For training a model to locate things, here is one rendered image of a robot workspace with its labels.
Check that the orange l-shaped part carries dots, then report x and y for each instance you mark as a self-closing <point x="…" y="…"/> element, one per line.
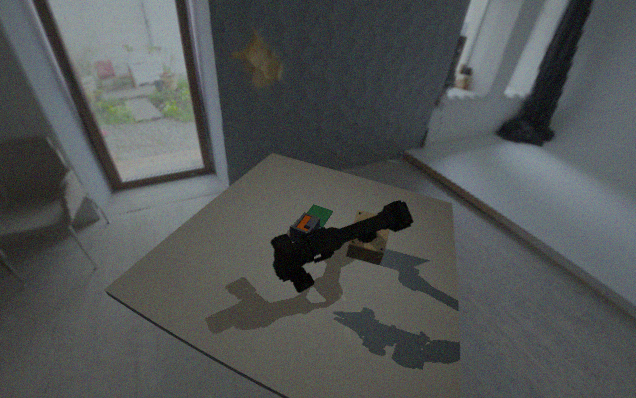
<point x="304" y="222"/>

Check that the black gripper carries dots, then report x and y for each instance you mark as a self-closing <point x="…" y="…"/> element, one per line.
<point x="301" y="280"/>

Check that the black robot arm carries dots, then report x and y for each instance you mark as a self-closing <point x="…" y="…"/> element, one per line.
<point x="395" y="217"/>

